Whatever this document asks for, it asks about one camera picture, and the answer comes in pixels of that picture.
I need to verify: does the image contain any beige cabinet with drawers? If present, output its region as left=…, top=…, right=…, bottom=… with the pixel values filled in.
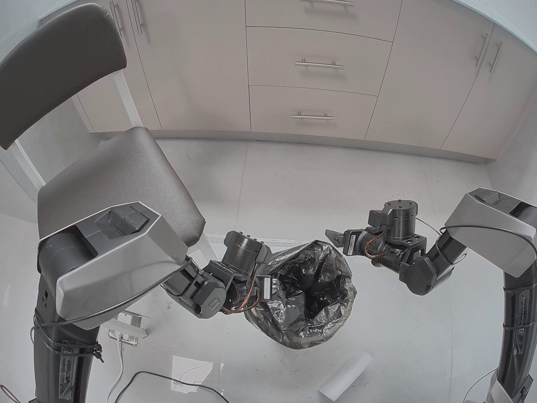
left=40, top=0, right=537, bottom=163

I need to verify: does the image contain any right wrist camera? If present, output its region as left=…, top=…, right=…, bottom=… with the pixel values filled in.
left=368, top=209, right=388, bottom=232

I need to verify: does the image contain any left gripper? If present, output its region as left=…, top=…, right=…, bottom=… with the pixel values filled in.
left=222, top=275, right=274, bottom=313

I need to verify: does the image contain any grey padded chair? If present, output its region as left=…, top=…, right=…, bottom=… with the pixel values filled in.
left=0, top=3, right=215, bottom=268

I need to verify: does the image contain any white rolled paper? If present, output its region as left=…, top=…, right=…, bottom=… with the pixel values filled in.
left=318, top=351, right=373, bottom=403

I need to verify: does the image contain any black plastic bag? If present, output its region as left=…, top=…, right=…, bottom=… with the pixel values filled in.
left=243, top=240, right=358, bottom=352

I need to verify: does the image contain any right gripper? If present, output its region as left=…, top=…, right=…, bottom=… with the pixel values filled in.
left=326, top=228, right=397, bottom=270

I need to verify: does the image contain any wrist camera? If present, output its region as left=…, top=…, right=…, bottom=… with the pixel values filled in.
left=251, top=241, right=274, bottom=273
left=368, top=209, right=388, bottom=232

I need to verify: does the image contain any white cable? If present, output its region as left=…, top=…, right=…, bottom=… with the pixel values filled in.
left=109, top=338, right=126, bottom=400

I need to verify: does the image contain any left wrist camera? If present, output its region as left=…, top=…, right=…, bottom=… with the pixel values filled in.
left=251, top=241, right=274, bottom=273

